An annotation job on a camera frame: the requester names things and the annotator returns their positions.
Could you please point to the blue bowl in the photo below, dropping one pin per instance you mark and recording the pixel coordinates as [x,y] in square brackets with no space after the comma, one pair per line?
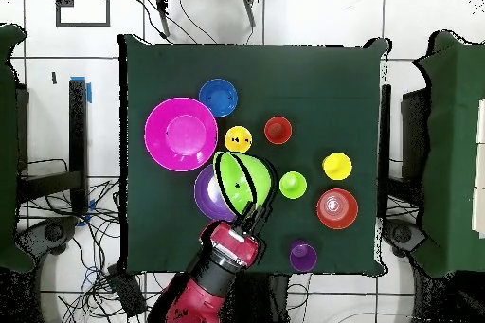
[218,97]

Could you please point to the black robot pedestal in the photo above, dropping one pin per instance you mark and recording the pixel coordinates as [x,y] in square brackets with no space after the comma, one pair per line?
[265,300]

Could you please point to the black metal stand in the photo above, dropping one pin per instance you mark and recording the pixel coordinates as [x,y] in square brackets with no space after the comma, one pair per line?
[78,129]

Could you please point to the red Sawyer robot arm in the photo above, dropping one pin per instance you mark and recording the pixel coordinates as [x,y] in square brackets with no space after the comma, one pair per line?
[201,300]

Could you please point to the purple cup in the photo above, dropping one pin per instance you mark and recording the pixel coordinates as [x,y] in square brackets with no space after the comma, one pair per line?
[303,258]

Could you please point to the pink bowl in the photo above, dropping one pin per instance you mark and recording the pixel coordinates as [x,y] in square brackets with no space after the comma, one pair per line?
[180,133]

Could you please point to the yellow ribbed cup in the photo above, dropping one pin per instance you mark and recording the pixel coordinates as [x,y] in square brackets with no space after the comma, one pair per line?
[238,143]

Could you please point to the dark green tablecloth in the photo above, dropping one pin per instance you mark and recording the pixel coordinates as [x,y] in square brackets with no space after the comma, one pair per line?
[322,84]

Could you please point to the green cup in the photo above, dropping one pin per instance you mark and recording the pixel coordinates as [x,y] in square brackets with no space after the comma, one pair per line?
[293,184]

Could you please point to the orange bowl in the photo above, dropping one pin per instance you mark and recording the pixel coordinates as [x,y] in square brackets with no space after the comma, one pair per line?
[346,209]

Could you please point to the tall yellow cup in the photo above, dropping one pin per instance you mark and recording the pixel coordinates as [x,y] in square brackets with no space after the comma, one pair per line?
[337,165]

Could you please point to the grey robot pedestal leg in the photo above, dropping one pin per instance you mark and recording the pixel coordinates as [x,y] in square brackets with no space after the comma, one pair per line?
[53,232]
[401,234]

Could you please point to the green bowl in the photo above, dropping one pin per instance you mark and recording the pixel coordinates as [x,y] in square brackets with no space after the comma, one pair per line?
[261,183]

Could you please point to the purple bowl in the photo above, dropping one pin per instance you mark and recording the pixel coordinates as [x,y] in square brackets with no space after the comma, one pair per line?
[206,201]

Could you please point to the neighbouring green-clothed table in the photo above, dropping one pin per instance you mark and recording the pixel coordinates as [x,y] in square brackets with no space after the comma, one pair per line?
[7,148]
[451,148]

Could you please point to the orange cup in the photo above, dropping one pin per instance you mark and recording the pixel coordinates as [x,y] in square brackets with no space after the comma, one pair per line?
[277,129]

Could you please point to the blue tape strip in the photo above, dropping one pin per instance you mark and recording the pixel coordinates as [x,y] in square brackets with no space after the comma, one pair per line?
[89,93]

